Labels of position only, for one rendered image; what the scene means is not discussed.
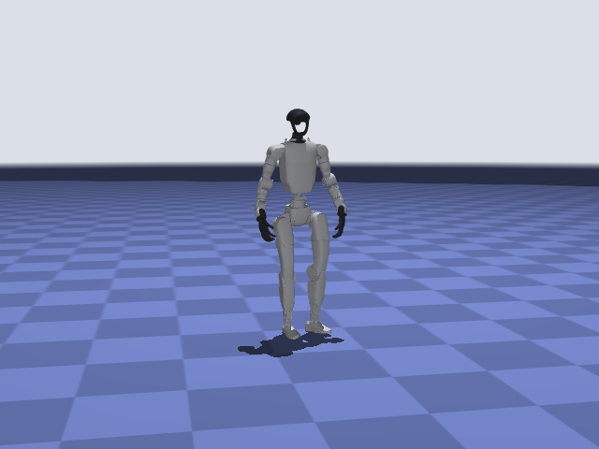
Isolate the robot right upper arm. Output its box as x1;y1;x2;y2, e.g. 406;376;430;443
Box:
262;144;285;190

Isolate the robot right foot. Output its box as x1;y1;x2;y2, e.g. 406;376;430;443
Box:
283;323;300;340

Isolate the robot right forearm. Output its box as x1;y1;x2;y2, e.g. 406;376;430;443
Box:
255;177;269;218

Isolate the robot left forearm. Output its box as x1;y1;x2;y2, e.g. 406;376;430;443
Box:
328;176;347;213

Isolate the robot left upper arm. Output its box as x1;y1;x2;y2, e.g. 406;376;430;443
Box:
315;143;336;187

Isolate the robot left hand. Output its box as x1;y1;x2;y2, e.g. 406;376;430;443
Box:
333;206;346;239

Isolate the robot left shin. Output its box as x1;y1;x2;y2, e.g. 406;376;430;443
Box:
307;271;326;324

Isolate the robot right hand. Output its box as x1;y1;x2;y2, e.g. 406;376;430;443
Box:
256;209;276;242

